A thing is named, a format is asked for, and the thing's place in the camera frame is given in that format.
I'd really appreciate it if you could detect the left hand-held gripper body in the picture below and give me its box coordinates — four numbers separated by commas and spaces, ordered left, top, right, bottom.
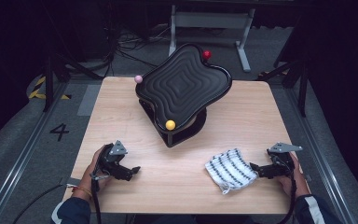
90, 140, 131, 181

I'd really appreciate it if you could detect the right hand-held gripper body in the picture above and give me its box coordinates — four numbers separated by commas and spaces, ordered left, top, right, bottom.
266, 141, 304, 179

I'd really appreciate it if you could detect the white patterned cloth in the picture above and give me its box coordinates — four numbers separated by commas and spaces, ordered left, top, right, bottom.
204, 147, 259, 195

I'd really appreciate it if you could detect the black wavy tray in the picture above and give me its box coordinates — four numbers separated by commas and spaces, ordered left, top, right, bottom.
133, 42, 233, 148

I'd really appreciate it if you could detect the person's right hand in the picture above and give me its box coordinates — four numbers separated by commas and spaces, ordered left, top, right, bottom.
278, 153, 308, 198

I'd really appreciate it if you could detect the person's left hand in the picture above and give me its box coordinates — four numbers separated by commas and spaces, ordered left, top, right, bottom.
79, 145, 112, 194

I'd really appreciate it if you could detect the black metal stand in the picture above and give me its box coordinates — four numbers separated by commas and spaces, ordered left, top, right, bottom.
259, 59, 311, 118

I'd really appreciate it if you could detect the yellow black floor tape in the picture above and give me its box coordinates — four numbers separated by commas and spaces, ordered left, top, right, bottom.
28, 76, 73, 101

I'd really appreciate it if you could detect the black tripod stand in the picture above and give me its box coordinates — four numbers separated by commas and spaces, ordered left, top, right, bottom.
41, 52, 104, 113

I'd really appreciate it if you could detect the right hand-held gripper cable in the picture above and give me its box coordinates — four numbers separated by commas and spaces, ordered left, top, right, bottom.
276, 174, 298, 224

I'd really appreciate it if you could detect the hand-held gripper cable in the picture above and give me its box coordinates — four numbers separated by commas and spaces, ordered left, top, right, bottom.
276, 174, 298, 224
89, 174, 104, 224

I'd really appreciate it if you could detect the left hand-held gripper cable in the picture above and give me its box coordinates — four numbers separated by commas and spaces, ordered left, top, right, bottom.
89, 174, 104, 224

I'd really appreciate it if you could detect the metal floor rail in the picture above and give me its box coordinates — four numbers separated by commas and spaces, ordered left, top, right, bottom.
282, 87, 357, 224
0, 81, 70, 224

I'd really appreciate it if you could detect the black floor cable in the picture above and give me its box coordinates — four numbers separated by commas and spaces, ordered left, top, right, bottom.
12, 184, 69, 224

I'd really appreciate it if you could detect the bundle of black floor cables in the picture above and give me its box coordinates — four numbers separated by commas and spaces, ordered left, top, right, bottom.
105, 27, 175, 78

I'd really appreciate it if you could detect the grey metal table frame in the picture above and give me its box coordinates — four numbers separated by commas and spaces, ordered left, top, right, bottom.
168, 4, 256, 73

